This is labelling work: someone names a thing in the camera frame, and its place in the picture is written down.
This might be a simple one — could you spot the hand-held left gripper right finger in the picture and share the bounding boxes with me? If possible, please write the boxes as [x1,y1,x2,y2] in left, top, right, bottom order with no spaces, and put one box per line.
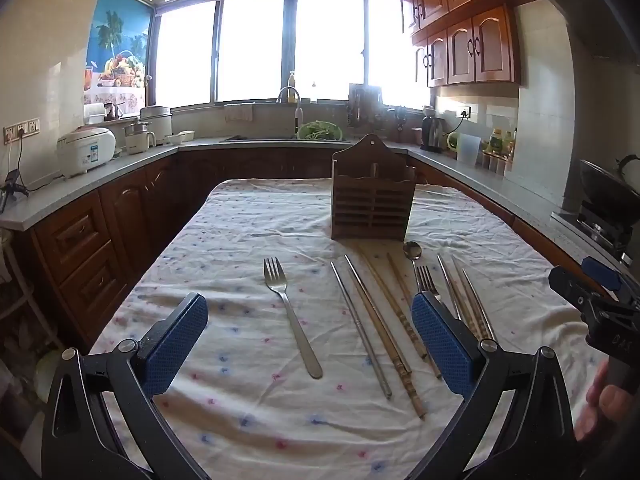
[407,291,591,480]

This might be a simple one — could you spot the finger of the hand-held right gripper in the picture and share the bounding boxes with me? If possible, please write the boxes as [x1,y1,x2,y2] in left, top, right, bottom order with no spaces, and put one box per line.
[581,256,626,292]
[549,266,598,312]

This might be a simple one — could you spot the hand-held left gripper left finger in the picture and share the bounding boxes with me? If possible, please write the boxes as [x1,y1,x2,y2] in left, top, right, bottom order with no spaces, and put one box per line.
[42,292,211,480]

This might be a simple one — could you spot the metal chopstick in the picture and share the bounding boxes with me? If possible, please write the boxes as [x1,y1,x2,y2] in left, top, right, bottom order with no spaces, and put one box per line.
[462,269,497,342]
[451,256,490,339]
[330,261,392,400]
[437,255,464,322]

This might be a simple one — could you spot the wooden chopstick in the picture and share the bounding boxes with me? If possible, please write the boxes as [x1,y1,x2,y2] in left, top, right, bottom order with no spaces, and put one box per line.
[361,250,430,361]
[386,254,443,380]
[344,255,427,418]

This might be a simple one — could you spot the stainless steel fork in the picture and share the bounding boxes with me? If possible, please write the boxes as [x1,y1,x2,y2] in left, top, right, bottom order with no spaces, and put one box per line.
[414,265,453,318]
[263,257,324,380]

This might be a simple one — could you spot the stainless steel spoon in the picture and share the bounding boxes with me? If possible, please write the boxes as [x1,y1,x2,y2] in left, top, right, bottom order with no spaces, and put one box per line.
[403,241,426,281]

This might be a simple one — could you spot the wooden utensil holder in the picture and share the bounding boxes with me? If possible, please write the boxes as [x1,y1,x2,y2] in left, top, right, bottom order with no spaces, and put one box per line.
[330,134,417,242]

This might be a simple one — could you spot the person's right hand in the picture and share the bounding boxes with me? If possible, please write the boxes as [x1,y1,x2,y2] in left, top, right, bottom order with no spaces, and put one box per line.
[574,360,640,443]

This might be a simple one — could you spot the gas stove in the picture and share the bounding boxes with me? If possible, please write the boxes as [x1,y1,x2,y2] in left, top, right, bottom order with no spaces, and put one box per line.
[552,200,640,263]

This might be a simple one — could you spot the black wok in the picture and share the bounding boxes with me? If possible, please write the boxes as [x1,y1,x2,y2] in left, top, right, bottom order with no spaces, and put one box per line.
[580,155,640,208]

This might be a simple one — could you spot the white floral tablecloth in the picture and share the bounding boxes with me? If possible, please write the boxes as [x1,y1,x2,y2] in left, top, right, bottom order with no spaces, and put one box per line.
[87,177,608,480]

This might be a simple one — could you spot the wooden base cabinets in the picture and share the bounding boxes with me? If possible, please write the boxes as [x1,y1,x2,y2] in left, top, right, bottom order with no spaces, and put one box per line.
[15,147,616,356]

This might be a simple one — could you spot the row of spice jars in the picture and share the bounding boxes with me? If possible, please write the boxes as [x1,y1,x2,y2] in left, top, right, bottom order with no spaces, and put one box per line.
[481,152,508,176]

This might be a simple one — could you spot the grey countertop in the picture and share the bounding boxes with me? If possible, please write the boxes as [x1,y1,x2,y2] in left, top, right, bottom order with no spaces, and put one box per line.
[0,137,601,291]

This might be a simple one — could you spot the electric kettle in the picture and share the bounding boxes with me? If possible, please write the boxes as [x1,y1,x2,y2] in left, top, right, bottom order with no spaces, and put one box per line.
[420,116,446,153]

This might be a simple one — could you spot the small white electric cooker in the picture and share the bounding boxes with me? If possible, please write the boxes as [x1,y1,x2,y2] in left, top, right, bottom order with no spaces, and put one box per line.
[124,122,153,155]

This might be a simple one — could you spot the white rice cooker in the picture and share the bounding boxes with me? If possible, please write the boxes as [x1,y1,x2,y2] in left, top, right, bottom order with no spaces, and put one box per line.
[56,127,117,178]

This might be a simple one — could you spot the white electric pot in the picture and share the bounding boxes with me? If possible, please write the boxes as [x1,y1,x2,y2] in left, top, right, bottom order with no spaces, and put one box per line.
[140,105,173,147]

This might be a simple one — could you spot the knife block with scissors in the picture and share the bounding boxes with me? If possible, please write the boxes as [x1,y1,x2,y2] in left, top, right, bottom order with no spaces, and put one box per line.
[390,107,411,143]

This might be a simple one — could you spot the phone on tripod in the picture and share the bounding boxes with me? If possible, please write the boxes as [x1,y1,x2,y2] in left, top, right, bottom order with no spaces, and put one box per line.
[0,170,28,211]

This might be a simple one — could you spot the green colander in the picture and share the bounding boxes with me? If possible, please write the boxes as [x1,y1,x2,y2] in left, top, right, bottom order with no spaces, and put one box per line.
[297,121,346,141]

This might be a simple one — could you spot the kitchen faucet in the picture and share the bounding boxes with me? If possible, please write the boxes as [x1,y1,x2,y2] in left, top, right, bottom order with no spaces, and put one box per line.
[277,86,303,138]

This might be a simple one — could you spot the range hood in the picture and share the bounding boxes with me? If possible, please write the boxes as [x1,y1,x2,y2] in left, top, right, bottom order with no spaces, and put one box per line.
[525,0,640,73]

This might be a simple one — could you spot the kitchen window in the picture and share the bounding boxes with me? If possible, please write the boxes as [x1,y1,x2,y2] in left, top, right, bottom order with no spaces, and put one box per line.
[150,0,433,111]

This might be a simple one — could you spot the white pitcher green handle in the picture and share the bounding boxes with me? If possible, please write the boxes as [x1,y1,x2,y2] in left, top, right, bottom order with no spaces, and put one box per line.
[446,132,482,165]

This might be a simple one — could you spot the black power cable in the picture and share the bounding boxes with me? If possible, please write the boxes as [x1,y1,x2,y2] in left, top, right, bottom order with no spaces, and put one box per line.
[17,132,66,193]

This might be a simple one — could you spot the wooden wall cabinets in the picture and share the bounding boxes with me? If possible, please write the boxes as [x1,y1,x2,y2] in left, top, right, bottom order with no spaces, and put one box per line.
[392,0,551,88]

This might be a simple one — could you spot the wall power outlet strip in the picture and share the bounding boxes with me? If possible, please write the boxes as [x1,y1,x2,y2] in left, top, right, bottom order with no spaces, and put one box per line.
[4,120,41,141]

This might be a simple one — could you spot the tropical fruit wall poster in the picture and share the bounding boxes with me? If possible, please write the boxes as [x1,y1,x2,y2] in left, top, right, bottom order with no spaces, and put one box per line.
[84,0,151,116]

